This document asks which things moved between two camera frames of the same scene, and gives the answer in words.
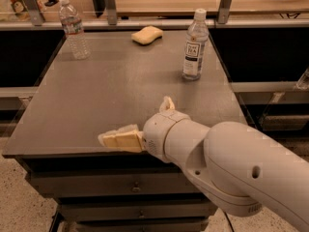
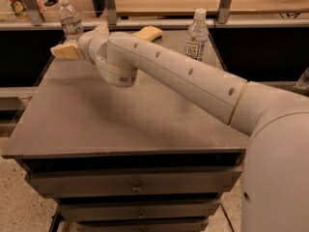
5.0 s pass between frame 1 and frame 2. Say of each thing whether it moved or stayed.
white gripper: moved
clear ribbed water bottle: stayed
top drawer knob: stayed
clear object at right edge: stayed
